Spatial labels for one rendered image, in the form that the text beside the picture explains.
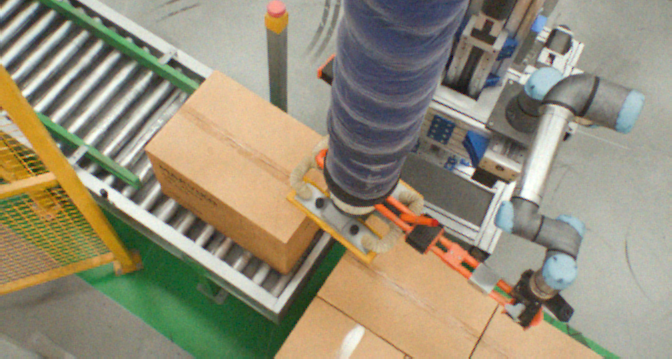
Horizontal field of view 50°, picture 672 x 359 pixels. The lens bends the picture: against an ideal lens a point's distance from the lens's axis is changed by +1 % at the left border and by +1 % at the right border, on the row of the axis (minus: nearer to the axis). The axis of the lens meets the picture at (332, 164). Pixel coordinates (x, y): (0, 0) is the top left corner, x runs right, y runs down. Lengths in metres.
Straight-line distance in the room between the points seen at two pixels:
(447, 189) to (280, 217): 1.13
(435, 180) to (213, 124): 1.20
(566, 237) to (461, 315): 0.99
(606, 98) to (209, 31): 2.43
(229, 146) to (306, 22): 1.57
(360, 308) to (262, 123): 0.79
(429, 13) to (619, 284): 2.57
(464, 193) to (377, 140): 1.71
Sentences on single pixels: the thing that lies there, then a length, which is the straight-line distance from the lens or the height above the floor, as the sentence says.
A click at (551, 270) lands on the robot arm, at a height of 1.55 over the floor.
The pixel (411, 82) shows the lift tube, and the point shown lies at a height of 1.97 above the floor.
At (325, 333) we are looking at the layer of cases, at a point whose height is 0.54.
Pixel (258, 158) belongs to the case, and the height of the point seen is 0.95.
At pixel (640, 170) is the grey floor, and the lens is 3.91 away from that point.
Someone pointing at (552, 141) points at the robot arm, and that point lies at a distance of 1.92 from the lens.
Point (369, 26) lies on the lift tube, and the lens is 1.30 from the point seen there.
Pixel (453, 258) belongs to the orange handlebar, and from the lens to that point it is 2.11.
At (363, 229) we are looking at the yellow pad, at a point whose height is 1.10.
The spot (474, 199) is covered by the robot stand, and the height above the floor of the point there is 0.21.
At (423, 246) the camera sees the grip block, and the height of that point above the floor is 1.22.
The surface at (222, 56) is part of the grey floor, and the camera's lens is 3.81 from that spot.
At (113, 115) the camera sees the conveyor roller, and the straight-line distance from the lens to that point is 3.08.
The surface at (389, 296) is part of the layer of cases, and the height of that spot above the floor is 0.54.
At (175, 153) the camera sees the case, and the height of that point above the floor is 0.95.
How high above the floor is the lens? 3.18
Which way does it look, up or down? 65 degrees down
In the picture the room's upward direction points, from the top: 8 degrees clockwise
